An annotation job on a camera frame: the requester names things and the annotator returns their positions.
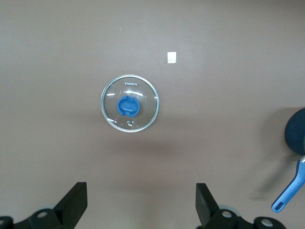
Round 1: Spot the glass lid with blue knob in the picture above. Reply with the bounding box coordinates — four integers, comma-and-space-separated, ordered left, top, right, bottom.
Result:
100, 74, 161, 133

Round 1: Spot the dark blue pot, blue handle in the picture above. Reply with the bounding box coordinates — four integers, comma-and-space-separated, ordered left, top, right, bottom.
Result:
271, 108, 305, 214

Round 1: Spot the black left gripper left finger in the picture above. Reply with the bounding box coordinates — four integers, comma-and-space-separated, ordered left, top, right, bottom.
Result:
0, 182, 88, 229

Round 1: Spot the small white square sticker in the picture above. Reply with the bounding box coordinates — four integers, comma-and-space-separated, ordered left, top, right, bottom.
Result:
167, 51, 178, 64

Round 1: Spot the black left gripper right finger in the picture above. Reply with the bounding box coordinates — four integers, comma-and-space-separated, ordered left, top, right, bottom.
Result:
195, 183, 286, 229

